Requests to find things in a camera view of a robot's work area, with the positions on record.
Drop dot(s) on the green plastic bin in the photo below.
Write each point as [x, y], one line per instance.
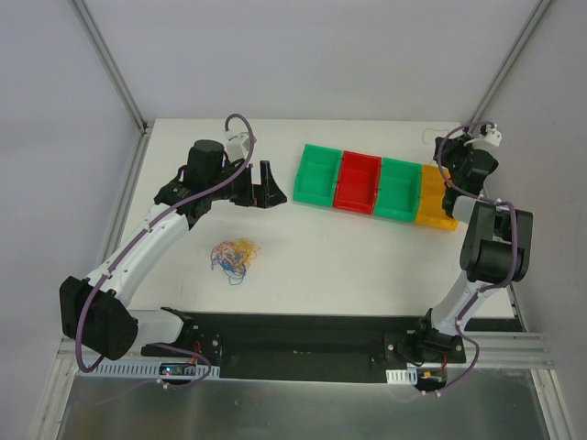
[317, 176]
[398, 195]

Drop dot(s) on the left green plastic bin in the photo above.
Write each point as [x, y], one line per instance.
[317, 176]

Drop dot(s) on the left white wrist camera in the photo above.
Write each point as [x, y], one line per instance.
[237, 146]

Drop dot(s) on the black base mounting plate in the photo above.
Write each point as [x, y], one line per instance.
[309, 347]

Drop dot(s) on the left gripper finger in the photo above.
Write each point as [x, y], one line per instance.
[268, 195]
[265, 173]

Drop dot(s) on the right green plastic bin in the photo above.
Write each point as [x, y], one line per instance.
[398, 195]

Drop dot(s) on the yellow plastic bin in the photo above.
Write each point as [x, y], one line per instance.
[430, 211]

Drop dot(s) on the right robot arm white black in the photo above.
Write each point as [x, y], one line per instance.
[495, 251]

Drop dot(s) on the left aluminium frame post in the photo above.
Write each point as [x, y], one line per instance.
[109, 64]

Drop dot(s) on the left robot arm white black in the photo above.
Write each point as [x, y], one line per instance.
[94, 309]

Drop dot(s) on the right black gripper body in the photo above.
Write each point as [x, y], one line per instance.
[448, 202]

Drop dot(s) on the right white cable duct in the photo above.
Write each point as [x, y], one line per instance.
[407, 376]

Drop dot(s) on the right aluminium frame post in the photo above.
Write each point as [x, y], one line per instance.
[534, 21]

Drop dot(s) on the white cable duct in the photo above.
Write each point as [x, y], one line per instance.
[407, 376]
[153, 370]

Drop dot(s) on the left white cable duct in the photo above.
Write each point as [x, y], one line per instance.
[153, 370]

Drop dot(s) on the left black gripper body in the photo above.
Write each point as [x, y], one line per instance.
[252, 186]

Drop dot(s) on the red plastic bin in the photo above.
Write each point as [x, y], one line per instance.
[358, 183]

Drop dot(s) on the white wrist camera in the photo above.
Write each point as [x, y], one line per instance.
[237, 146]
[489, 137]

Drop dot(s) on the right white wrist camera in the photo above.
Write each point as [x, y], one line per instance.
[489, 137]

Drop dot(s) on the aluminium frame post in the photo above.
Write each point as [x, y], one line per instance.
[534, 21]
[109, 64]

